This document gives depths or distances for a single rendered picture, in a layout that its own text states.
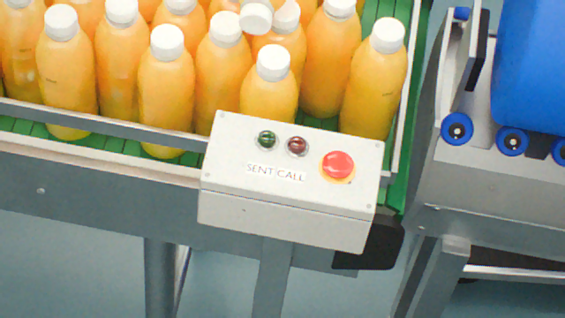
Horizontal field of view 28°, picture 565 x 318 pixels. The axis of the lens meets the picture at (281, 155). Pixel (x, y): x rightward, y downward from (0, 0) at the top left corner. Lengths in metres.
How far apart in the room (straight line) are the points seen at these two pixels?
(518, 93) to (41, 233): 1.37
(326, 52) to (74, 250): 1.15
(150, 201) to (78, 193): 0.10
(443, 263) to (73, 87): 0.71
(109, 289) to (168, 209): 0.88
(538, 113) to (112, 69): 0.53
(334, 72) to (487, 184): 0.27
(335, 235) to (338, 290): 1.14
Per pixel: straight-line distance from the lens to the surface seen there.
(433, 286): 1.93
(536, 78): 1.40
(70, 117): 1.49
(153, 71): 1.40
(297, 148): 1.31
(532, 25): 1.38
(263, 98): 1.39
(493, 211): 1.63
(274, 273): 1.51
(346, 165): 1.30
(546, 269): 2.43
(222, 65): 1.42
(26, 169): 1.59
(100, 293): 2.45
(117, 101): 1.52
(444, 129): 1.53
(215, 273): 2.47
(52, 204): 1.65
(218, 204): 1.33
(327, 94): 1.54
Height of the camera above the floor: 2.19
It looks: 56 degrees down
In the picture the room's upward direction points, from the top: 9 degrees clockwise
